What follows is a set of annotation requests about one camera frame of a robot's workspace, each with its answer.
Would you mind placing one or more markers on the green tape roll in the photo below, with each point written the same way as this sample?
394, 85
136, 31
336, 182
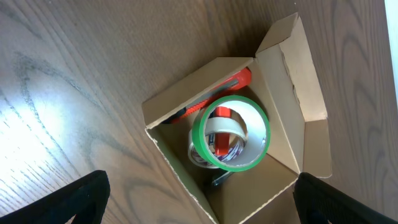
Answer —
258, 133

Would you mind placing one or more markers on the black gold correction tape dispenser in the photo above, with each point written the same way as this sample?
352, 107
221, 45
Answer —
220, 178

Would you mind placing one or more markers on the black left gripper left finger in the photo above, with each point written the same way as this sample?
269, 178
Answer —
82, 201

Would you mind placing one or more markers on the small red black cutter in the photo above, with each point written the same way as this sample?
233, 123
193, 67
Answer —
222, 139

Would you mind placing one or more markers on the red utility knife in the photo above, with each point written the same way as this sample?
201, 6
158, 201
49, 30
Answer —
229, 86

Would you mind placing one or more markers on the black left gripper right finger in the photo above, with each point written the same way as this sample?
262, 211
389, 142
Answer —
318, 202

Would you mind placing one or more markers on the white clear tape roll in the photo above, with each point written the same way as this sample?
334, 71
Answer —
215, 126

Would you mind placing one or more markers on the cardboard box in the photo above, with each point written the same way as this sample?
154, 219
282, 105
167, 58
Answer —
285, 85

